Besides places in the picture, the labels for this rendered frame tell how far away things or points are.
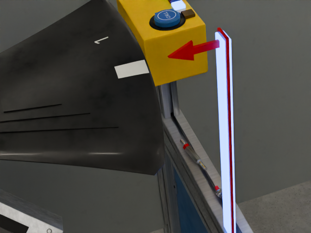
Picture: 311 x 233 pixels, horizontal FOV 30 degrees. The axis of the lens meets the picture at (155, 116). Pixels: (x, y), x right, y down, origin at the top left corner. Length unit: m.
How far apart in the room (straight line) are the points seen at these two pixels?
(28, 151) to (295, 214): 1.55
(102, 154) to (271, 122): 1.27
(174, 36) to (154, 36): 0.03
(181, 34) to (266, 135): 0.98
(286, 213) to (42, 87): 1.51
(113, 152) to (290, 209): 1.52
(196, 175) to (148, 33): 0.24
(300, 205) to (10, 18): 1.17
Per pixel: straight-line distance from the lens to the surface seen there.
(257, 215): 2.00
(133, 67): 0.59
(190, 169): 0.94
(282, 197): 2.06
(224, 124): 0.69
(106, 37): 0.62
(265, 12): 1.55
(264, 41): 1.59
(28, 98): 0.58
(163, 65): 0.89
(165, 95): 1.01
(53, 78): 0.59
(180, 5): 0.92
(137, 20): 0.90
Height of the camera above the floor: 1.52
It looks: 39 degrees down
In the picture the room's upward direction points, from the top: 8 degrees counter-clockwise
